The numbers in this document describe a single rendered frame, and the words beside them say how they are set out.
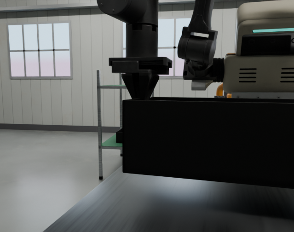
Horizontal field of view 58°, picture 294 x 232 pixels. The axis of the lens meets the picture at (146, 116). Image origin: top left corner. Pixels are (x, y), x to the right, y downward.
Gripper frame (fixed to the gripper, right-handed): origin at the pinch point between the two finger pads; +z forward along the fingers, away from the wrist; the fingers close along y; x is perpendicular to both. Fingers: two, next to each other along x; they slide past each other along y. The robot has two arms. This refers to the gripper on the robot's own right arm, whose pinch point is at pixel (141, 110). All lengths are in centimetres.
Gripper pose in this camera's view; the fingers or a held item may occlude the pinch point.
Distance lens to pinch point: 48.5
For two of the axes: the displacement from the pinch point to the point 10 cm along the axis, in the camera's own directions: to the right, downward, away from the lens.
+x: 2.6, -0.9, 9.6
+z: -0.2, 10.0, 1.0
